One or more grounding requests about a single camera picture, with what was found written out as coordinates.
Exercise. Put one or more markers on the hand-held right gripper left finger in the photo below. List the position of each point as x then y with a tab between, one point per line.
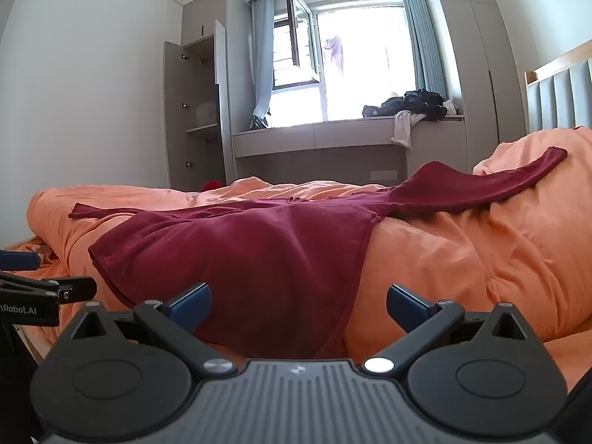
194	300

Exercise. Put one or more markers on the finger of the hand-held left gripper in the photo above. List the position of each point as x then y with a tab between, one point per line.
18	260
78	288

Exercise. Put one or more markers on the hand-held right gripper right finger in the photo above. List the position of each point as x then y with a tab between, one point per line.
404	303

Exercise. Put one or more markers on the maroon long-sleeved shirt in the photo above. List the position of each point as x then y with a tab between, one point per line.
259	259

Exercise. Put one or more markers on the pile of dark clothes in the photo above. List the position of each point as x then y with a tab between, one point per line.
416	99

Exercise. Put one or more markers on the orange duvet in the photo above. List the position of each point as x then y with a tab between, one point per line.
462	263

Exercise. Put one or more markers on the red object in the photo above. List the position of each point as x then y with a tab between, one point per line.
213	186

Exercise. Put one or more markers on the white cloth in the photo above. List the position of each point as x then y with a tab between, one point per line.
402	129

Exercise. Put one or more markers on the grey window seat cabinet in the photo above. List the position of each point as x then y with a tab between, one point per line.
351	134

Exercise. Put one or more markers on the small black and white item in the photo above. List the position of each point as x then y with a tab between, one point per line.
259	122

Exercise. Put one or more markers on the open grey wardrobe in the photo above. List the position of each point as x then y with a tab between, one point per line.
173	101

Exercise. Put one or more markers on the window with open sash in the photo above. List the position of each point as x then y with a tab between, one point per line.
370	92

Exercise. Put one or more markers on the sheer blue curtain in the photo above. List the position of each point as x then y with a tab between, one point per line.
261	55

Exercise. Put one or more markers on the purple hanging garment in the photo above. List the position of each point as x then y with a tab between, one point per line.
337	55

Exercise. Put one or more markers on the thick blue curtain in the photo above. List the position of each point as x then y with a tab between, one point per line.
423	46

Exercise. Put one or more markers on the tall grey built-in wardrobe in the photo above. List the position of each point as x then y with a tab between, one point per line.
485	55

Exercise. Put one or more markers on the grey padded headboard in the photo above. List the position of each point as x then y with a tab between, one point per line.
564	97

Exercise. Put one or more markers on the white wall socket plate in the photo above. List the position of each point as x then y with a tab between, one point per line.
383	175

